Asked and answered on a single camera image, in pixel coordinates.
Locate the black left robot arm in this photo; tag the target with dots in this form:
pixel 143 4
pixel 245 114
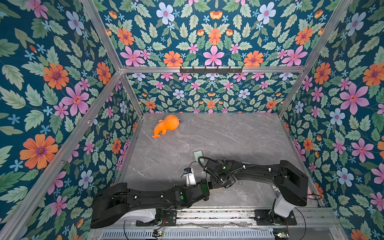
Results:
pixel 111 204

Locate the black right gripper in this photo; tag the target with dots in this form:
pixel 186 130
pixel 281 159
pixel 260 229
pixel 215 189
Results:
pixel 298 184

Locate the black hook rail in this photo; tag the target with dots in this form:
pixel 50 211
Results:
pixel 210 70

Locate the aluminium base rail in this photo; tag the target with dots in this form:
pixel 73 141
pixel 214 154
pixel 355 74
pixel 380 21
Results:
pixel 221 217

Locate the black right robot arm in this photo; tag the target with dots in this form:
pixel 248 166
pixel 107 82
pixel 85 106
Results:
pixel 291 182

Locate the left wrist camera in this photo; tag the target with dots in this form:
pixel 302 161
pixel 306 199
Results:
pixel 190 177

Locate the orange plush toy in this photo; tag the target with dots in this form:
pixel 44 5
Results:
pixel 169 123

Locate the mint green box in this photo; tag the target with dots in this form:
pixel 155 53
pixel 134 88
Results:
pixel 197 155

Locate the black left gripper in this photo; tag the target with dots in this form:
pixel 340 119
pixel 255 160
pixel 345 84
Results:
pixel 203 182

